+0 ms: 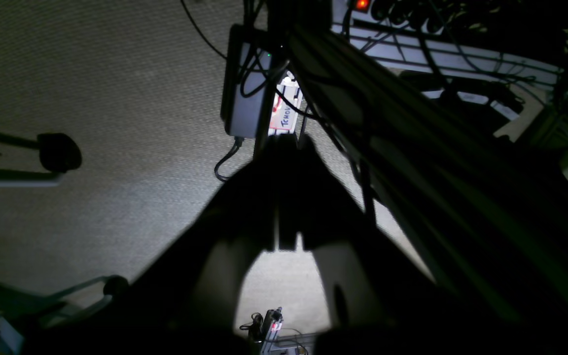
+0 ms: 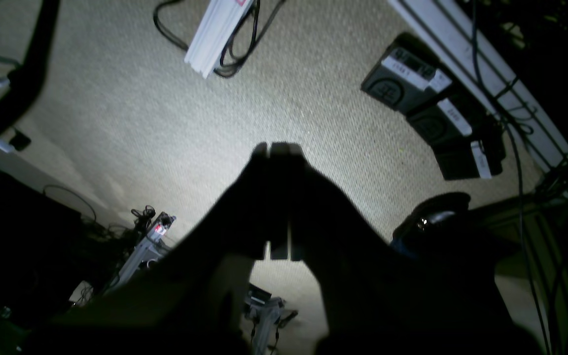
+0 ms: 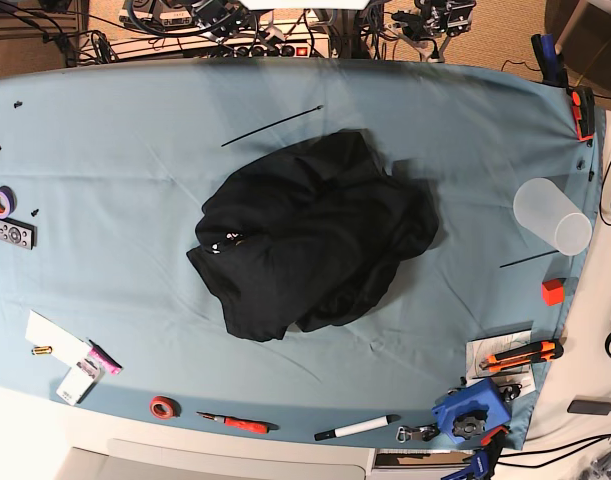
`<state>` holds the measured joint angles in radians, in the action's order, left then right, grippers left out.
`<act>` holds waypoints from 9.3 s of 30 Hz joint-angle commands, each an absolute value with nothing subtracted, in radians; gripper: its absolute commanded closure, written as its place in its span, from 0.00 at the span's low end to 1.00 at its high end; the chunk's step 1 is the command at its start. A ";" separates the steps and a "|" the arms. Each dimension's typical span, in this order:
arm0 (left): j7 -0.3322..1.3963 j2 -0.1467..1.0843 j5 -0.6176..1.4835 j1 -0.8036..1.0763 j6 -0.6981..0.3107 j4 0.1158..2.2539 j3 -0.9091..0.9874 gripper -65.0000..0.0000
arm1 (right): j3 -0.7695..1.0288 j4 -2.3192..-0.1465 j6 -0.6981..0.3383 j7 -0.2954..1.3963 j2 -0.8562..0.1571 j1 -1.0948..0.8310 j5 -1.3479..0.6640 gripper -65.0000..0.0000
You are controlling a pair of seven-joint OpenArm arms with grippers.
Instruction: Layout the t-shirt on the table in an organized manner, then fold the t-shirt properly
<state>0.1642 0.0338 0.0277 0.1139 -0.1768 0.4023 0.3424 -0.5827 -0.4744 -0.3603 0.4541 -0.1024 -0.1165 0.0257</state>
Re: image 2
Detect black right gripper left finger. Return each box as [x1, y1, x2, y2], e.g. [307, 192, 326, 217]
[131, 142, 270, 316]

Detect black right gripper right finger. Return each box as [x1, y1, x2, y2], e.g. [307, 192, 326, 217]
[270, 142, 412, 341]

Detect black floor cable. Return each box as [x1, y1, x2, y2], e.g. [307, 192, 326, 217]
[153, 0, 287, 78]

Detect white table frame beam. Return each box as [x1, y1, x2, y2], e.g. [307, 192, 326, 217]
[390, 0, 568, 173]

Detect white aluminium rail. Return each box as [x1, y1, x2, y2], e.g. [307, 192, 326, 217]
[184, 0, 254, 79]

